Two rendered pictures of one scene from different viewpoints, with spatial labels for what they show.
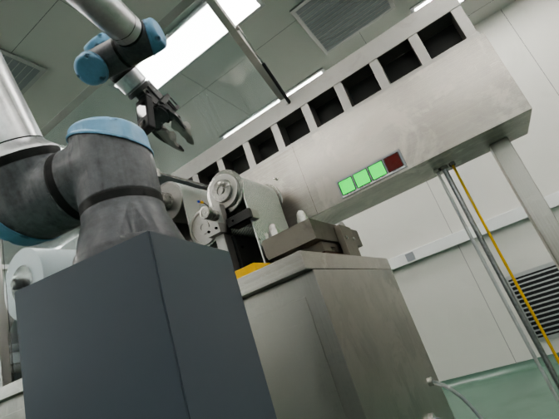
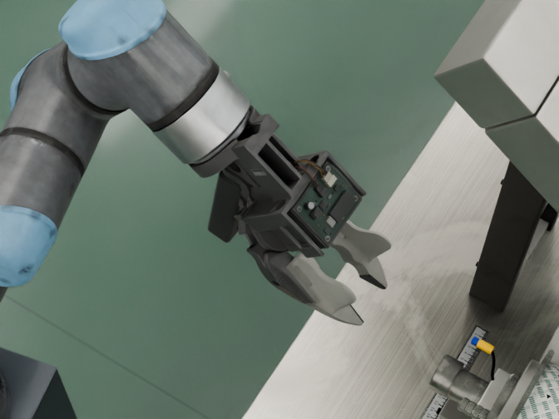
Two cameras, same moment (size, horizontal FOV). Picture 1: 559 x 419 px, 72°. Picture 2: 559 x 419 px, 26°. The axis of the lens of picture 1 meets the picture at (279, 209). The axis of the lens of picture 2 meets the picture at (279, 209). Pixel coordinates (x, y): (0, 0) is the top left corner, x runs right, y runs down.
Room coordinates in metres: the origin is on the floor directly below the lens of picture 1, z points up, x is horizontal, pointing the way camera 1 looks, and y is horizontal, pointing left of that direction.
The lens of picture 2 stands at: (0.98, -0.27, 2.33)
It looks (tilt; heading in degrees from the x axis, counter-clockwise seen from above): 60 degrees down; 97
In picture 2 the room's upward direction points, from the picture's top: straight up
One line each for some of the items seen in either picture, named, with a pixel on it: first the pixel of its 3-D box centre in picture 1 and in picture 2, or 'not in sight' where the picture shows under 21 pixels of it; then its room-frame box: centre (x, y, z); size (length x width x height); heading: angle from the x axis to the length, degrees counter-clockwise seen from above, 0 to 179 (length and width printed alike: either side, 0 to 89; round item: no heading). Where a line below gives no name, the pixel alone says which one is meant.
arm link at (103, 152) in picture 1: (111, 167); not in sight; (0.51, 0.22, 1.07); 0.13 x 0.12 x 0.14; 79
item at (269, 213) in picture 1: (271, 225); not in sight; (1.24, 0.04, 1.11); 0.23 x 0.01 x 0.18; 155
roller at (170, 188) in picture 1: (191, 206); not in sight; (1.38, 0.32, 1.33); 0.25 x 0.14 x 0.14; 155
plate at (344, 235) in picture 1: (348, 243); not in sight; (1.19, -0.17, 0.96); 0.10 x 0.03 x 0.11; 155
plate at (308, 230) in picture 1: (318, 244); not in sight; (1.22, -0.08, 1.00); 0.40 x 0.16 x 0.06; 155
